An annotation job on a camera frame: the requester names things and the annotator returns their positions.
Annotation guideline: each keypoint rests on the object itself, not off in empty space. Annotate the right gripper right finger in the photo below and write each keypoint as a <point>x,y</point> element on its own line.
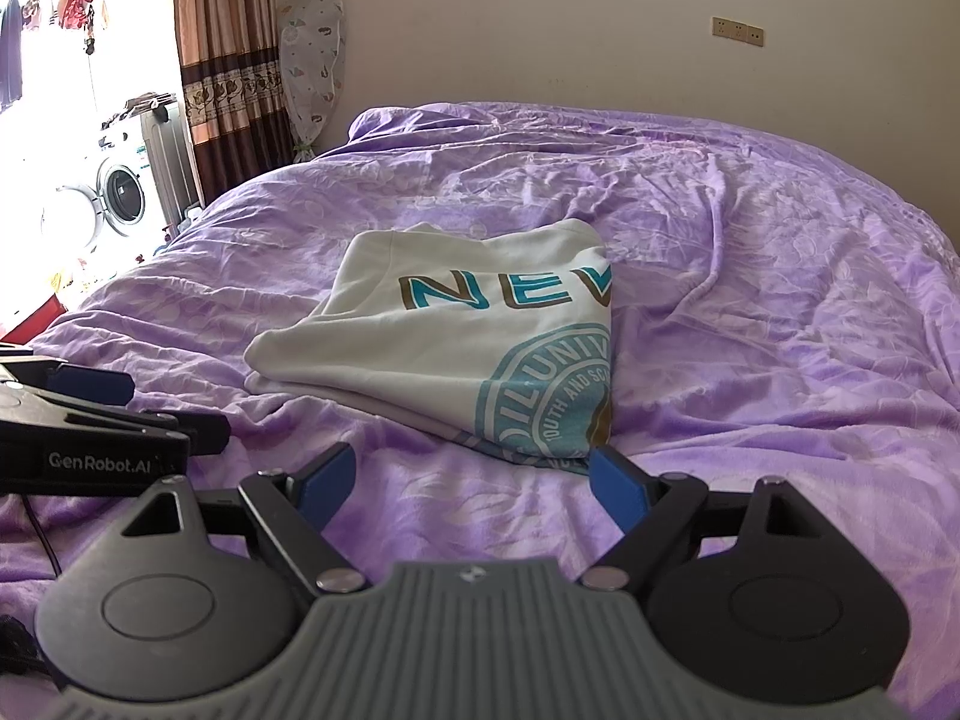
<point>757,593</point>

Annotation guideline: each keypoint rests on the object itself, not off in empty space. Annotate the white Nevada sweatshirt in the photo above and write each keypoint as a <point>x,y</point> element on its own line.
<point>503,345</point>

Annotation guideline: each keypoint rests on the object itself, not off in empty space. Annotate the covered standing fan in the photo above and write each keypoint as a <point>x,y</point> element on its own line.
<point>311,47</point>

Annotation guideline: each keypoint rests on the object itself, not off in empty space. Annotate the purple bed cover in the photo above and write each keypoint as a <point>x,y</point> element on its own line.
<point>775,312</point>

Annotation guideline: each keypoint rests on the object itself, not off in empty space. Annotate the white washing machine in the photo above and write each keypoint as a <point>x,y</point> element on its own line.
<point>105,203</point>

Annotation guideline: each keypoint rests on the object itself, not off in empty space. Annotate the brown patterned curtain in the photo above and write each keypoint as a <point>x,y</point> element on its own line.
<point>233,98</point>

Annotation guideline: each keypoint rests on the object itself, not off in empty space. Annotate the red object by bed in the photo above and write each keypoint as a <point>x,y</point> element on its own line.
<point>35,323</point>

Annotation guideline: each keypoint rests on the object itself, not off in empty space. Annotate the grey suitcase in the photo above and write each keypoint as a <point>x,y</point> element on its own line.
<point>170,159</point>

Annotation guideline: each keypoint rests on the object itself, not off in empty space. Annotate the wall power socket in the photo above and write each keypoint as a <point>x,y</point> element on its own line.
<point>737,31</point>

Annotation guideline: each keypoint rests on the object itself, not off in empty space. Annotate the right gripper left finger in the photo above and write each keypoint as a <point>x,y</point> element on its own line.
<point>191,591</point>

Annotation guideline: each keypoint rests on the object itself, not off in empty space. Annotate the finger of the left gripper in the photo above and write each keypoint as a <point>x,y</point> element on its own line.
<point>208,433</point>
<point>111,388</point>

